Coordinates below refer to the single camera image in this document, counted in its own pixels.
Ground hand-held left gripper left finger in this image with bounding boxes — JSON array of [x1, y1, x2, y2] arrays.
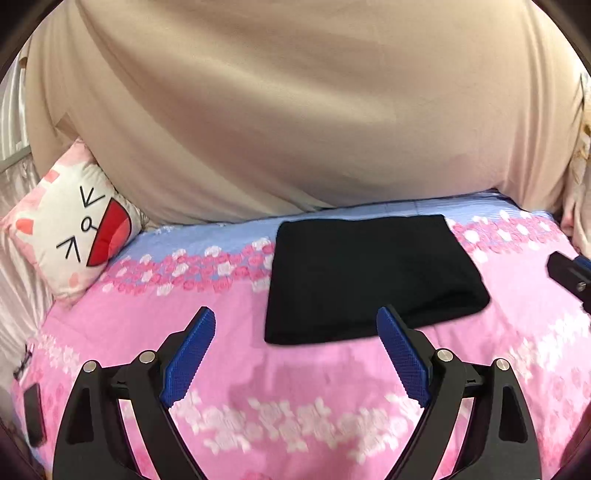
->
[[52, 306, 218, 480]]

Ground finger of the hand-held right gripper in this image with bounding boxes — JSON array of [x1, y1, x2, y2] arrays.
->
[[547, 251, 591, 315]]

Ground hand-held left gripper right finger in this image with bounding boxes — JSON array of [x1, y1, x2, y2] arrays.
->
[[376, 306, 542, 480]]

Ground black pants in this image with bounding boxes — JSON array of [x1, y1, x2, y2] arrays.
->
[[264, 215, 491, 346]]

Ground pink floral bedsheet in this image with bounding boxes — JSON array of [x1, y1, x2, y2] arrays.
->
[[9, 191, 591, 480]]

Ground black phone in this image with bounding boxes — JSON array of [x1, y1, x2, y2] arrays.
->
[[23, 383, 48, 448]]

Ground cat face pillow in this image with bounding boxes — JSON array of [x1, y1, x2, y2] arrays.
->
[[0, 138, 149, 306]]

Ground pink satin curtain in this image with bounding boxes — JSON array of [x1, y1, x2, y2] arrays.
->
[[0, 51, 55, 374]]

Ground beige curtain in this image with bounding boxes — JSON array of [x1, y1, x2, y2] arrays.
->
[[23, 0, 588, 227]]

